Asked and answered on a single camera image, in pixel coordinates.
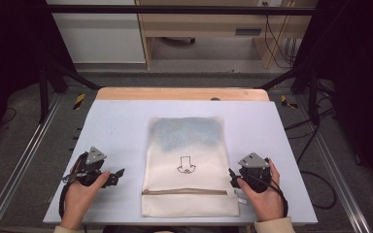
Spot aluminium floor rail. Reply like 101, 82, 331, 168
0, 92, 63, 233
294, 93, 373, 233

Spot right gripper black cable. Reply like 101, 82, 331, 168
255, 174, 289, 218

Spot white cabinet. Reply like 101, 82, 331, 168
46, 0, 147, 64

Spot person's right hand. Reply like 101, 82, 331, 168
236, 157, 287, 223

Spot black hanging cables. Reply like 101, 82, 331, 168
262, 1, 299, 70

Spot black curtain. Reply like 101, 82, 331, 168
292, 0, 373, 198
0, 0, 77, 154

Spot wooden table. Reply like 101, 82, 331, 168
95, 86, 271, 102

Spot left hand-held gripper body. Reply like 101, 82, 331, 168
63, 146, 109, 187

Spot black floor cable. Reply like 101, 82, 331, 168
284, 106, 338, 211

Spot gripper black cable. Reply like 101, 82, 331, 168
255, 174, 289, 218
57, 172, 88, 219

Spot black metal stand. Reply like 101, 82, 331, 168
38, 59, 102, 124
257, 59, 322, 126

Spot yellow black tape strip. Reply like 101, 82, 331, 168
72, 92, 87, 112
279, 94, 299, 110

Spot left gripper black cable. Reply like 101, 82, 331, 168
57, 172, 88, 219

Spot person's left hand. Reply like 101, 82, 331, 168
59, 170, 112, 231

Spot cream mesh laundry bag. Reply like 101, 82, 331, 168
141, 116, 249, 218

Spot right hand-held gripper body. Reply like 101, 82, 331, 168
238, 151, 273, 194

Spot light wooden desk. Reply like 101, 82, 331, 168
135, 0, 319, 70

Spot black horizontal bar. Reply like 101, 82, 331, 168
44, 4, 319, 17

